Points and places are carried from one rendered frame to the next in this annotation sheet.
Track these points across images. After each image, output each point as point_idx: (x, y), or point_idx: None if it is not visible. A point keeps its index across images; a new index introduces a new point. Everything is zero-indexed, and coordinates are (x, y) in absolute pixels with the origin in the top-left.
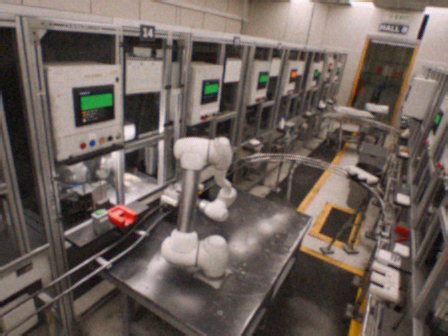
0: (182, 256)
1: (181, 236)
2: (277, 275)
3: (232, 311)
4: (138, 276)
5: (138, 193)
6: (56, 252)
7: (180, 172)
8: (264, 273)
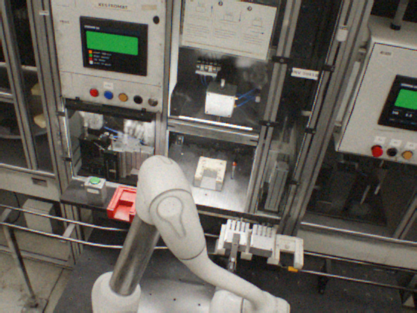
0: (94, 307)
1: (103, 285)
2: None
3: None
4: (86, 280)
5: (200, 197)
6: (62, 188)
7: (295, 215)
8: None
